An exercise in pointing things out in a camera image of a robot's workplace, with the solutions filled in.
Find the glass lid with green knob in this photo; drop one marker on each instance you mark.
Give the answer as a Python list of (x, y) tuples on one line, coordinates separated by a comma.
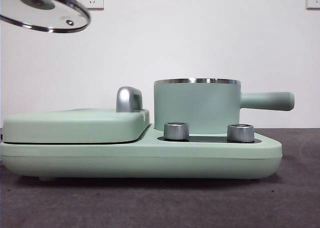
[(37, 10)]

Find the silver control knob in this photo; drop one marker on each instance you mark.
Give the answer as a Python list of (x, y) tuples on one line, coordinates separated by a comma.
[(176, 131), (240, 133)]

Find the mint green appliance base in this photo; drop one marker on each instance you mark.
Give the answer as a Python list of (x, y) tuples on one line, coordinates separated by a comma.
[(100, 160)]

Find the mint green grill cover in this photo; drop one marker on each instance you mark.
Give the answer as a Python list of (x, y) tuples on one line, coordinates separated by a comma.
[(62, 125)]

